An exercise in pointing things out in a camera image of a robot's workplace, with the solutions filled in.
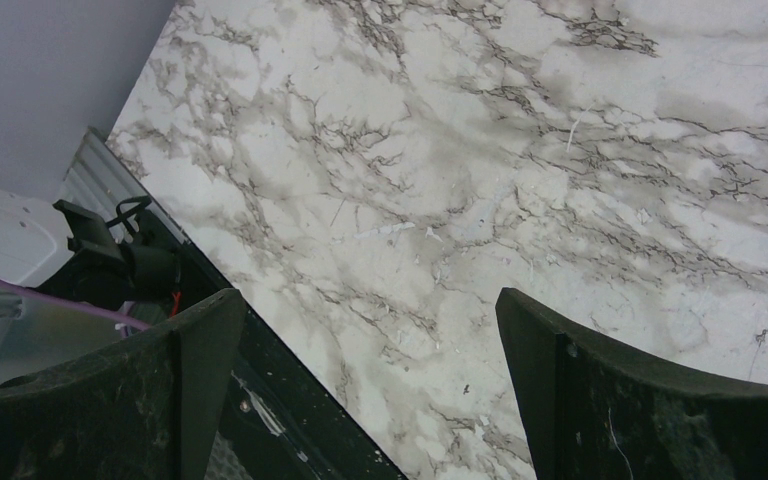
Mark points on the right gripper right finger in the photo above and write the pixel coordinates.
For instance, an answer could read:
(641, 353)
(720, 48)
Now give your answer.
(593, 407)

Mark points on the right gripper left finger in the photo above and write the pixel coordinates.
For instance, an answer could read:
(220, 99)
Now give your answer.
(146, 407)

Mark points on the black aluminium base frame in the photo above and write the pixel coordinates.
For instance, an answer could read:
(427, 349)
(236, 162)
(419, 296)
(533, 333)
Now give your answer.
(278, 421)

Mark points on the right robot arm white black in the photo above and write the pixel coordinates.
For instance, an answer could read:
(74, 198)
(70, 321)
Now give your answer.
(70, 250)

